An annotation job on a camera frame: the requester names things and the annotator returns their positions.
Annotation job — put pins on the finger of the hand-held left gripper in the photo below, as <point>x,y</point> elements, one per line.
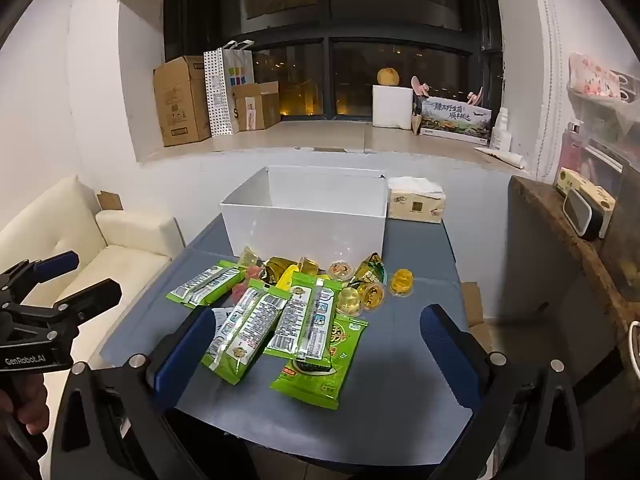
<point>97,294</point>
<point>57,262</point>

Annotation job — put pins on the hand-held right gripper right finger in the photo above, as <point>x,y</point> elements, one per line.
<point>450,355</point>

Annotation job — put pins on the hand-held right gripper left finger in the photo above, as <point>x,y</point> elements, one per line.
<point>182,355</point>

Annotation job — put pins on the pink jelly cup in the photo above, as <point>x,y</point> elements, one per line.
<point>241,294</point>
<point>255,273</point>

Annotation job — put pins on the yellow jelly cup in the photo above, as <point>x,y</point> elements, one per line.
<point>403,282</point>
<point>310,266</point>
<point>373,296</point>

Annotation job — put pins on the pale clear jelly cup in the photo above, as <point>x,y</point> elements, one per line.
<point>341,270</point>
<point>251,258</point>
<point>350,302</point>

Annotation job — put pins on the gold snack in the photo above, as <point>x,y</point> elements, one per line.
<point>370,267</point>
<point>279,269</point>

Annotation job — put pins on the pile of green snack packets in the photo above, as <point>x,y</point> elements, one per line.
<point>300,325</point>

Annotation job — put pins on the yellow snack packet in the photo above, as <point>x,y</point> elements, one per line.
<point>287,280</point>

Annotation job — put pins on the white storage box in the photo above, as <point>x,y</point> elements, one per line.
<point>300,230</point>

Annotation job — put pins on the person's left hand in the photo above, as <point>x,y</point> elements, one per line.
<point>32,410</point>

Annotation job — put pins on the cream leather sofa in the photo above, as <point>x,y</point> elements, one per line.
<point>125,270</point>

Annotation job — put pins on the grey-blue tablecloth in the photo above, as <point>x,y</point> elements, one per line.
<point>400,360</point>

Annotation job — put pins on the cardboard sheet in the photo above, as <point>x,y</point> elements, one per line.
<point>475,310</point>

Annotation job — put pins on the flat cardboard piece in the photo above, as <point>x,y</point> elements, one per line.
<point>110,201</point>

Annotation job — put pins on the wooden top cabinet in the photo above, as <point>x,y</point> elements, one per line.
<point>550,270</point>

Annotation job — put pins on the tissue pack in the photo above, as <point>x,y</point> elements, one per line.
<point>415,202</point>

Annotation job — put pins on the large cardboard box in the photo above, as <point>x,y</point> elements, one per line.
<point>177,105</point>

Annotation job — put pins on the cream small device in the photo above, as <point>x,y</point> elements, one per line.
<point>585,205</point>

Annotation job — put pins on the rolled white paper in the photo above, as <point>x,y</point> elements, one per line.
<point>500,156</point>

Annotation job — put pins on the white plastic bottle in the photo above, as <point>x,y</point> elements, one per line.
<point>501,132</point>

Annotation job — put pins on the polka-dot paper bag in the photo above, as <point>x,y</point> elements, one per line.
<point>217,95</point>

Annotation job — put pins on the brown folded fan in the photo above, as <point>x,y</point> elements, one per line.
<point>416,125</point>

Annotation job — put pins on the printed landscape box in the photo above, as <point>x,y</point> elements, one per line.
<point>455,117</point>

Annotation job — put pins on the small cardboard box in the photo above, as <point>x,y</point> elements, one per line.
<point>260,107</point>

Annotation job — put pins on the white foam box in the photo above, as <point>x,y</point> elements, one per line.
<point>392,106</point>

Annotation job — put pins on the white paper bag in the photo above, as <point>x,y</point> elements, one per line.
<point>240,72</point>

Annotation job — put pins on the pink flamingo figure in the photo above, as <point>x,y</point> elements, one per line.
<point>420,87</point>

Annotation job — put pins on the yellow pomelo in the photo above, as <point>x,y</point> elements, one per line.
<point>387,76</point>

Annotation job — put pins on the floral pouch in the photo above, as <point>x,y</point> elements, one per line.
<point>595,77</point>

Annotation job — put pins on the black framed window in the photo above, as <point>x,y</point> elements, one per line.
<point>330,20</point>

